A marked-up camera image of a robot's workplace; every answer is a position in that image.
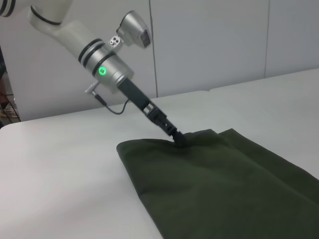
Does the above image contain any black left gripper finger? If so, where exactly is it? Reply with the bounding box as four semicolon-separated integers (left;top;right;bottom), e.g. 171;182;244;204
147;107;187;148

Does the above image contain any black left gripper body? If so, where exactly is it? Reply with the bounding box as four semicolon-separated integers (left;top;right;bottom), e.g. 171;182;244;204
118;78;160;118

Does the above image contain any dark green shirt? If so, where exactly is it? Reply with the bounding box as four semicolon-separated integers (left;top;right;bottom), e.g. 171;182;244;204
116;128;319;239

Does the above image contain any left gripper cable with plugs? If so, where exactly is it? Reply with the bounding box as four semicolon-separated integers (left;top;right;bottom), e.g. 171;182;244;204
84;83;130;116

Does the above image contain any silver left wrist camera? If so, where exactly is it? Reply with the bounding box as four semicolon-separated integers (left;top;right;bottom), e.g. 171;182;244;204
108;9;153;50

